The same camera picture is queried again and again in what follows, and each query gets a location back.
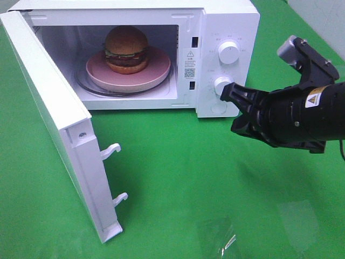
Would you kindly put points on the glass microwave turntable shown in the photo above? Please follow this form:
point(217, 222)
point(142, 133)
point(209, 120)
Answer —
point(161, 89)

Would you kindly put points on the white microwave oven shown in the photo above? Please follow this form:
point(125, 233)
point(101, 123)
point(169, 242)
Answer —
point(190, 32)

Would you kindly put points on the round white door button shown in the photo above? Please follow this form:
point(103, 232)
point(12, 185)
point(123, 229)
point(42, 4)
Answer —
point(219, 107)

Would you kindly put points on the white microwave door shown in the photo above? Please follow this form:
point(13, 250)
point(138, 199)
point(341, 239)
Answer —
point(69, 124)

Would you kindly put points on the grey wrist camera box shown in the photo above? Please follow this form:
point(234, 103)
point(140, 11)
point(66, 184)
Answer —
point(315, 70)

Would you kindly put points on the pink round plate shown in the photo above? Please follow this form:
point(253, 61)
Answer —
point(154, 73)

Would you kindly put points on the burger with sesame-free bun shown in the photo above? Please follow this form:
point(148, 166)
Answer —
point(126, 50)

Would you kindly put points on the green table cloth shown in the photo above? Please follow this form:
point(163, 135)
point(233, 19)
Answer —
point(196, 190)

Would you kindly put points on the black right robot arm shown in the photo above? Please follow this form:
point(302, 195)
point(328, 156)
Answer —
point(329, 118)

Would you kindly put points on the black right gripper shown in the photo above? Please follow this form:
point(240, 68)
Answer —
point(278, 119)

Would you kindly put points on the white microwave knob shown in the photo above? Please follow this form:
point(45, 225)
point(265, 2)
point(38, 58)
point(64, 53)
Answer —
point(220, 83)
point(228, 52)

